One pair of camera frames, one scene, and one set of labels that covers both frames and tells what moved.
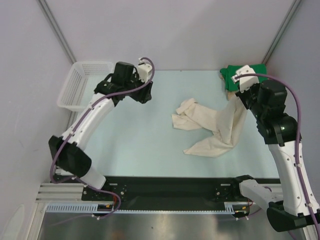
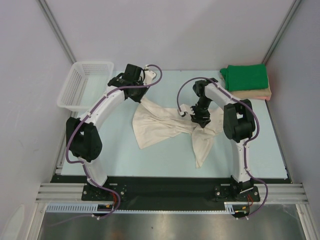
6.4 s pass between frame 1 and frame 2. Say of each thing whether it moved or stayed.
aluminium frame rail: stayed
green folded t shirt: stayed
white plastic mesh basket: stayed
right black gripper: moved
